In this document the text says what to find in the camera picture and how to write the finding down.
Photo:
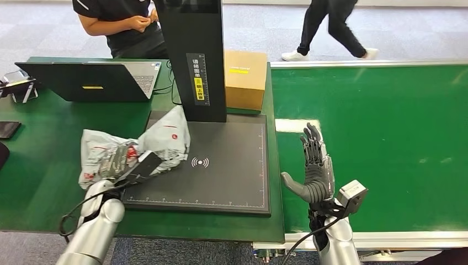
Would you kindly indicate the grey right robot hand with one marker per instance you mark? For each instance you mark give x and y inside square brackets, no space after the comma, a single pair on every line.
[318,179]

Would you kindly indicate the person's right hand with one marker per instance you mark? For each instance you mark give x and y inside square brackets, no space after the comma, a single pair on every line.
[139,23]

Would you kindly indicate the person's left hand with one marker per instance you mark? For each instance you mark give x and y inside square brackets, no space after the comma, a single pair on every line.
[154,15]

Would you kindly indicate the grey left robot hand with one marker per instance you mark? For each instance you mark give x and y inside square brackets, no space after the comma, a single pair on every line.
[114,164]

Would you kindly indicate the grey plastic mailer package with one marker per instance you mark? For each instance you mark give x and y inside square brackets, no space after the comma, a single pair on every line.
[164,139]

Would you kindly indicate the person's right forearm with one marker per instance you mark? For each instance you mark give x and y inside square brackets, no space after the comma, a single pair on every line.
[106,26]

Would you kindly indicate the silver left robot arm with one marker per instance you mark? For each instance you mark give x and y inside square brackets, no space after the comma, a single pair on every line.
[91,234]

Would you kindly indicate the green conveyor belt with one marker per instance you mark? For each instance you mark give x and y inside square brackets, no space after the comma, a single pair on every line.
[395,146]

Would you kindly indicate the black inbound scanning machine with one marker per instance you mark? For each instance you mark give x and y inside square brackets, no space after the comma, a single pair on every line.
[226,164]

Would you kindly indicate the brown cardboard delivery box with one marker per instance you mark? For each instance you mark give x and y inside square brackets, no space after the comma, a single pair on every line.
[245,80]

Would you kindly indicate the person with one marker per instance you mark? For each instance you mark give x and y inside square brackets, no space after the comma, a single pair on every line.
[329,25]
[131,40]

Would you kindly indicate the green desk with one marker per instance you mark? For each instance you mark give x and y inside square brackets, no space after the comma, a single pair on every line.
[44,153]

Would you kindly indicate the black laptop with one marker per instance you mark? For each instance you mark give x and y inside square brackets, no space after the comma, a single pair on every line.
[91,84]

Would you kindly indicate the round black object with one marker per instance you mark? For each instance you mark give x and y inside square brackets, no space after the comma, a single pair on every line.
[3,155]

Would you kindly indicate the flat black phone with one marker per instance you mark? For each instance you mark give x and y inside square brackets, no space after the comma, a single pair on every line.
[8,130]

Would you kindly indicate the phone on stand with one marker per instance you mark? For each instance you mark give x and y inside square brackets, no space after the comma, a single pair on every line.
[18,87]

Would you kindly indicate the black robot body edge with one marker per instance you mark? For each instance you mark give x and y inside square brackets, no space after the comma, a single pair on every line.
[446,258]

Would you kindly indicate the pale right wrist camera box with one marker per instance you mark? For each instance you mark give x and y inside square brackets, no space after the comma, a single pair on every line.
[352,195]

